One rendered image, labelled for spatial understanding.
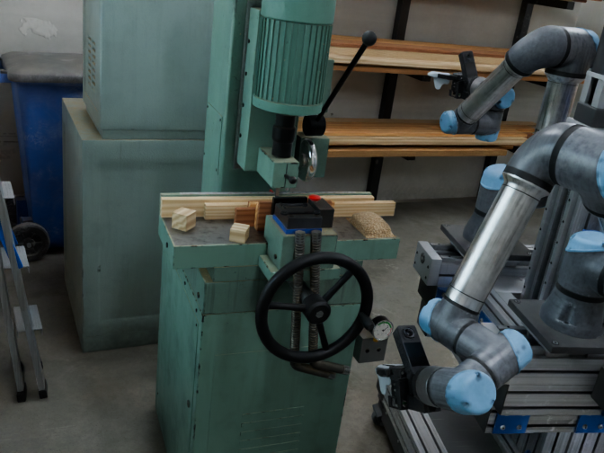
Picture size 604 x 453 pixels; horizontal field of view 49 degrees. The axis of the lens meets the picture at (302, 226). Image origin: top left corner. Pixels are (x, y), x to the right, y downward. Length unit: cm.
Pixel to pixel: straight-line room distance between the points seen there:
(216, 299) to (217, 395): 29
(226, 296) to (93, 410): 100
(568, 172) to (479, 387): 41
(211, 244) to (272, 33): 51
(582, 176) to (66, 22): 305
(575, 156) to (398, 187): 365
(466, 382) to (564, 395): 62
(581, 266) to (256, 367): 84
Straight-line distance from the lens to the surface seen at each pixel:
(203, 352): 173
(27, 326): 244
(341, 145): 402
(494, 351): 126
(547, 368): 171
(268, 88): 163
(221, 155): 189
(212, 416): 186
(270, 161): 171
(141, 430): 244
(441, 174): 504
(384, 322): 180
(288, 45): 160
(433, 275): 205
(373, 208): 189
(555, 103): 209
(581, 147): 126
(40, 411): 255
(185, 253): 158
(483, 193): 206
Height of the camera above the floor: 155
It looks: 22 degrees down
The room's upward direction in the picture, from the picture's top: 8 degrees clockwise
